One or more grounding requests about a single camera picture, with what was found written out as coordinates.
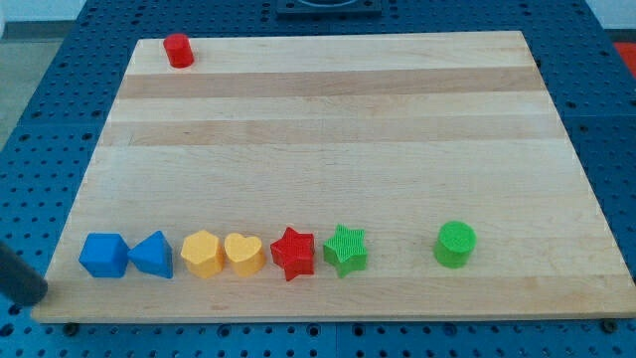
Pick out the yellow heart block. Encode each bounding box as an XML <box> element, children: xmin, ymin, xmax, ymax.
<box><xmin>224</xmin><ymin>233</ymin><xmax>266</xmax><ymax>277</ymax></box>

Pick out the green star block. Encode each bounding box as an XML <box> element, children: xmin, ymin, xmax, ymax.
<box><xmin>323</xmin><ymin>224</ymin><xmax>368</xmax><ymax>278</ymax></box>

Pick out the red star block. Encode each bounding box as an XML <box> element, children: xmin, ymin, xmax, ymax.
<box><xmin>270</xmin><ymin>227</ymin><xmax>315</xmax><ymax>281</ymax></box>

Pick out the wooden board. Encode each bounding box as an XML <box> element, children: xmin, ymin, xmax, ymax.
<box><xmin>32</xmin><ymin>31</ymin><xmax>635</xmax><ymax>323</ymax></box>

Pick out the yellow hexagon block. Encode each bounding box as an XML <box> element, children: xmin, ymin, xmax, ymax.
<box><xmin>180</xmin><ymin>230</ymin><xmax>225</xmax><ymax>278</ymax></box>

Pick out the green cylinder block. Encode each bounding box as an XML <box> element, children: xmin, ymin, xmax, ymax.
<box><xmin>433</xmin><ymin>221</ymin><xmax>477</xmax><ymax>269</ymax></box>

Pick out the blue triangle block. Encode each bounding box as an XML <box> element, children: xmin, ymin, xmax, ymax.
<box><xmin>128</xmin><ymin>231</ymin><xmax>173</xmax><ymax>279</ymax></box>

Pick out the red cylinder block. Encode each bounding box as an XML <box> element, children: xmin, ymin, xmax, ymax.
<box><xmin>163</xmin><ymin>33</ymin><xmax>195</xmax><ymax>69</ymax></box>

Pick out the blue cube block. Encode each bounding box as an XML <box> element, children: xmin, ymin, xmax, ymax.
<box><xmin>79</xmin><ymin>233</ymin><xmax>129</xmax><ymax>278</ymax></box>

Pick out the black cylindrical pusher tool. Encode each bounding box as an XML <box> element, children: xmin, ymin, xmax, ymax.
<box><xmin>1</xmin><ymin>243</ymin><xmax>49</xmax><ymax>306</ymax></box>

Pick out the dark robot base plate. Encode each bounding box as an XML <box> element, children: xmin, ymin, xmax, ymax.
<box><xmin>275</xmin><ymin>0</ymin><xmax>383</xmax><ymax>17</ymax></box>

